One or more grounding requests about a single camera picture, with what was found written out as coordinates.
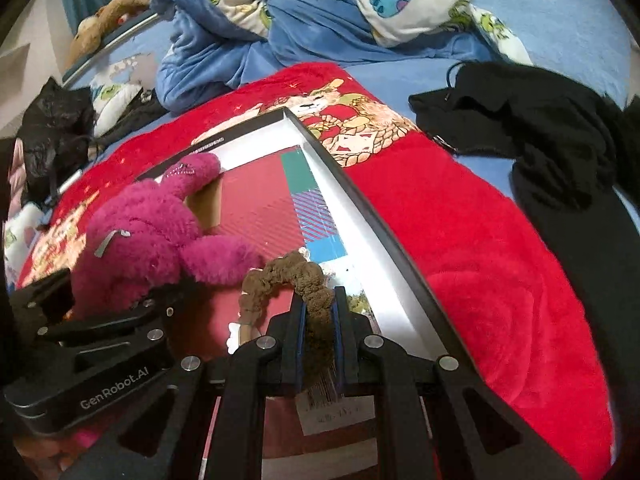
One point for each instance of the white paper label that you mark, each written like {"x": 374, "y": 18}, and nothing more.
{"x": 340, "y": 412}

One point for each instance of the black-edged white box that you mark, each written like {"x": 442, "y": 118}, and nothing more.
{"x": 350, "y": 240}

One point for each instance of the black lace cloth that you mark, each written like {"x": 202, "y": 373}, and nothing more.
{"x": 140, "y": 110}

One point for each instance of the brown scrunchie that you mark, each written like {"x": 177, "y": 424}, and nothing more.
{"x": 310, "y": 285}

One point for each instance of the red printed blanket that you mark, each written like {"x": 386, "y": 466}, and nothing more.
{"x": 475, "y": 260}

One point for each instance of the silver metal tube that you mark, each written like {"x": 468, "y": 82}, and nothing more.
{"x": 65, "y": 182}

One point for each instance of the magenta fuzzy cloth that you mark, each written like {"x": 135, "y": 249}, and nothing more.
{"x": 145, "y": 230}

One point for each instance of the brown plush toy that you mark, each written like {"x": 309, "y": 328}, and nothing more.
{"x": 115, "y": 15}

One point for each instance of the large cartoon pillow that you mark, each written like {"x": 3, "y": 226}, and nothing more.
{"x": 20, "y": 235}

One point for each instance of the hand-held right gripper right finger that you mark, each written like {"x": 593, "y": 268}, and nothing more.
{"x": 340, "y": 342}

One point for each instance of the small cartoon pillow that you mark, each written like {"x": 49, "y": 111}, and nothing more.
{"x": 112, "y": 97}

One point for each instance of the black plastic bag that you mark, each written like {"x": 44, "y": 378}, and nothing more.
{"x": 50, "y": 125}

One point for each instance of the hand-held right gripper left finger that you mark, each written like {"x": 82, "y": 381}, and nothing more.
{"x": 300, "y": 347}

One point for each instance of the black garment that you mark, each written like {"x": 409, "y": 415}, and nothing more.
{"x": 550, "y": 125}

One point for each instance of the pink padded jacket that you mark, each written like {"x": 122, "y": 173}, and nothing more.
{"x": 15, "y": 175}

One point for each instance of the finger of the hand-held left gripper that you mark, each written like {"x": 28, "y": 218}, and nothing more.
{"x": 40, "y": 300}
{"x": 115, "y": 322}

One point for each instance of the blue bed sheet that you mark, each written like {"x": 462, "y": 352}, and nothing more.
{"x": 560, "y": 25}

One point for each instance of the metal bed rail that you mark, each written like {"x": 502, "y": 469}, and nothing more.
{"x": 115, "y": 40}

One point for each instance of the blue garment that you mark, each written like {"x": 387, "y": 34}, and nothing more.
{"x": 400, "y": 5}

